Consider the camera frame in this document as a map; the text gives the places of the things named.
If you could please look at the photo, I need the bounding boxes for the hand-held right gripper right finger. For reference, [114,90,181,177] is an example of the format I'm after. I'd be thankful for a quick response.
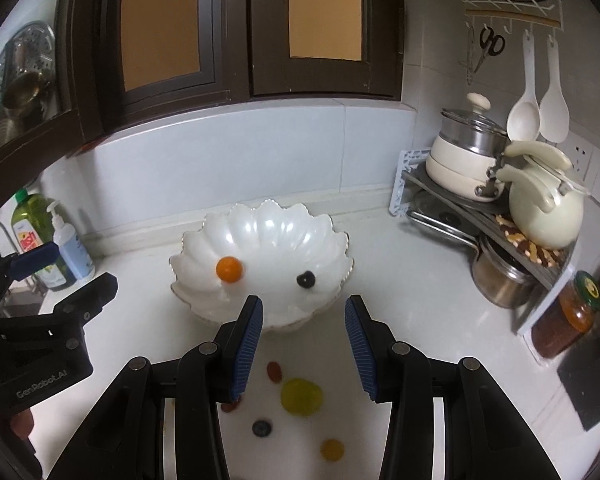
[344,295,556,480]

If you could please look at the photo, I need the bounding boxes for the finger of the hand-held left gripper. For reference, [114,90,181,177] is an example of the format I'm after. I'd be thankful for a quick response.
[0,272,119,348]
[0,241,61,318]

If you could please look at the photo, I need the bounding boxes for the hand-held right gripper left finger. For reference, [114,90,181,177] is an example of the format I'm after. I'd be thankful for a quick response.
[47,295,265,480]

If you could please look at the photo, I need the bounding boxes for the small yellow round fruit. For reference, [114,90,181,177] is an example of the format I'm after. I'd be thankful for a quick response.
[320,438,344,462]

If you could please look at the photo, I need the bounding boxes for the white scalloped bowl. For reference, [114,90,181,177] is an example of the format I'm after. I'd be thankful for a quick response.
[169,199,356,332]

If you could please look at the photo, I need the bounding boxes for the person's left hand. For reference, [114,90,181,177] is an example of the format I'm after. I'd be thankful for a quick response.
[9,407,35,439]

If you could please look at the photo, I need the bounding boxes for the green dish soap bottle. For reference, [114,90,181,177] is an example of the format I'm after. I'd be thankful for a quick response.
[11,187,77,291]

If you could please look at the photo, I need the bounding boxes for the clear pump soap bottle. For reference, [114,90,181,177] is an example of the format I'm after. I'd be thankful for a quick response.
[46,200,96,283]

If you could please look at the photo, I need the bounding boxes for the green round fruit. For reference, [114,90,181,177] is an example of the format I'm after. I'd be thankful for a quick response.
[280,378,325,416]

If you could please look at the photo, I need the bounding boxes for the orange cherry tomato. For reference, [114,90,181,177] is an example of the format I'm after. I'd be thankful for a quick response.
[216,256,244,283]

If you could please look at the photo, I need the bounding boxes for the glass front cabinet door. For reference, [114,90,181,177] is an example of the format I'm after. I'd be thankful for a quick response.
[0,0,103,216]

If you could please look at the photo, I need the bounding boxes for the stainless steel pot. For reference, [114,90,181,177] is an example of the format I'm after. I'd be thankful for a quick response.
[470,235,542,311]

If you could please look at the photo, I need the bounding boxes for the glass pot lid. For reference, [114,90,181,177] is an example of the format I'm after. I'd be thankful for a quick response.
[407,191,481,241]

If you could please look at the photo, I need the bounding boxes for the steel cup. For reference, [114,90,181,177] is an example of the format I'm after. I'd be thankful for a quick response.
[2,67,47,111]

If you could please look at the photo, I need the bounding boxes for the grey corner shelf rack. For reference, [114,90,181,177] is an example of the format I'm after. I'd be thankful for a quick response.
[389,147,577,337]

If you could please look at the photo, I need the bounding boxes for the brown woven trivet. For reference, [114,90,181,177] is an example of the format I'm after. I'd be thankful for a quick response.
[495,212,569,267]

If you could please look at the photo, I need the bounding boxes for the cream cooking pot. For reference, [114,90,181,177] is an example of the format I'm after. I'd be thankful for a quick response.
[425,134,511,204]

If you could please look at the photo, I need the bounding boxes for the glass jar red sauce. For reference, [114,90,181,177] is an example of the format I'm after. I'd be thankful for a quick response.
[530,270,600,361]

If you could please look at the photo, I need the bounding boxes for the perforated steel plate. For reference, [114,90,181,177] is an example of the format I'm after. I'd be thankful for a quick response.
[0,20,57,111]

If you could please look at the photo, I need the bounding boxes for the cream kettle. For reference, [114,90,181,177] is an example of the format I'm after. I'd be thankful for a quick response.
[495,140,592,251]

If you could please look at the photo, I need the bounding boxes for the dark grey board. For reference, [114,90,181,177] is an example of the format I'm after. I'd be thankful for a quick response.
[555,329,600,433]

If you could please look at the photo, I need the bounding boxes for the steel steamer pot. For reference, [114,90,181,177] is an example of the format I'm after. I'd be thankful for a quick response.
[440,120,509,161]

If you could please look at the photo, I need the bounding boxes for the glass lid cream knob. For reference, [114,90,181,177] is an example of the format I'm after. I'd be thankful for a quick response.
[440,92,509,136]

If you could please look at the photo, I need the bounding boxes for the dark brown cabinet door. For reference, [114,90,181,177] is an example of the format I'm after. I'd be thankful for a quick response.
[250,0,406,102]
[75,0,252,123]

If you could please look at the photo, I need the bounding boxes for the white rice spoon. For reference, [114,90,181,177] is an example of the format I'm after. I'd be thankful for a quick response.
[506,30,541,143]

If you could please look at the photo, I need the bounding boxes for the white rice paddle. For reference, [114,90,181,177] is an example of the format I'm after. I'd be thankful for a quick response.
[539,35,571,144]

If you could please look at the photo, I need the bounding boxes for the hanging metal tool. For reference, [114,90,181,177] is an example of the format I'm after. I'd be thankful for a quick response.
[461,22,477,86]

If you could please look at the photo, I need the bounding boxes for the black handled scissors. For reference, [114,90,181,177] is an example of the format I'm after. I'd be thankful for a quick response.
[472,25,507,75]

